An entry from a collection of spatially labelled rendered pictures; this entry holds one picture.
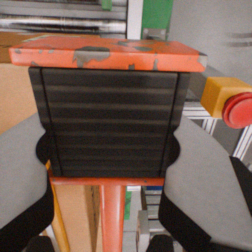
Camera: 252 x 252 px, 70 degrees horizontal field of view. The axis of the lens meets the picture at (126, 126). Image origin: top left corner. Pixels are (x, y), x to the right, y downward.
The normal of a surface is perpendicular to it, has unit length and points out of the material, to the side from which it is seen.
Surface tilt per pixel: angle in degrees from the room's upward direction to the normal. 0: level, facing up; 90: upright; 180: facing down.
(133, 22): 0
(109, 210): 1
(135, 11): 0
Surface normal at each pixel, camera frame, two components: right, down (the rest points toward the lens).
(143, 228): 0.02, -0.85
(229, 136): 0.03, 0.52
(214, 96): -1.00, -0.02
